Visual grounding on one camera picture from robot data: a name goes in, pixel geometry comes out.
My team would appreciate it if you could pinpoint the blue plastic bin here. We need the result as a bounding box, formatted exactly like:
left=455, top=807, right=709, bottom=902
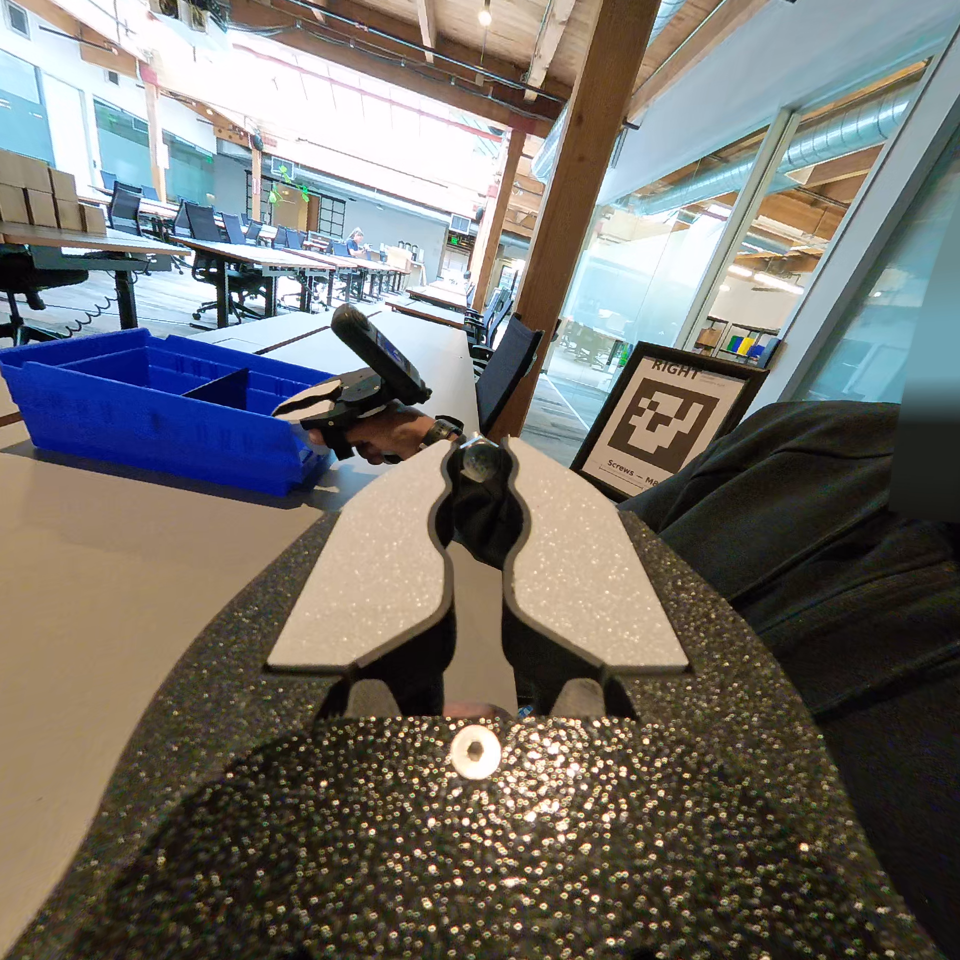
left=0, top=327, right=340, bottom=498

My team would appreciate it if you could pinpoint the black office chair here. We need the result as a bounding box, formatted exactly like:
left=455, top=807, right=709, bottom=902
left=473, top=315, right=544, bottom=436

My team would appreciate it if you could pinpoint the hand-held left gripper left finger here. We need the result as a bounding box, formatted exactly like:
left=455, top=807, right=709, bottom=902
left=267, top=441, right=456, bottom=672

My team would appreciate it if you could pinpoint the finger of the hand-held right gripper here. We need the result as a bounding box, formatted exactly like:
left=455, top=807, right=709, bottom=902
left=275, top=380, right=349, bottom=429

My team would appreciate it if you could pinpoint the black framed marker sign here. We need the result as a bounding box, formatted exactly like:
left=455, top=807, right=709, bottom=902
left=570, top=342, right=769, bottom=502

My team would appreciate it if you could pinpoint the stack of cardboard boxes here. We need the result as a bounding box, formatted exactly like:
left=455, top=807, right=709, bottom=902
left=0, top=147, right=109, bottom=235

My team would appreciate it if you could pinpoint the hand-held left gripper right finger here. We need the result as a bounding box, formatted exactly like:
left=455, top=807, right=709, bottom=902
left=503, top=438, right=691, bottom=673

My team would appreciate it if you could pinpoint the person's right hand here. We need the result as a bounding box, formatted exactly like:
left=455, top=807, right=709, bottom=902
left=348, top=408, right=451, bottom=463

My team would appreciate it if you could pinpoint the wooden pillar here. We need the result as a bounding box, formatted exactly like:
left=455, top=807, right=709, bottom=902
left=488, top=0, right=663, bottom=439

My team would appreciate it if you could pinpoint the steel bolt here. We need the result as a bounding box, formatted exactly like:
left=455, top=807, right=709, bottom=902
left=461, top=438, right=505, bottom=484

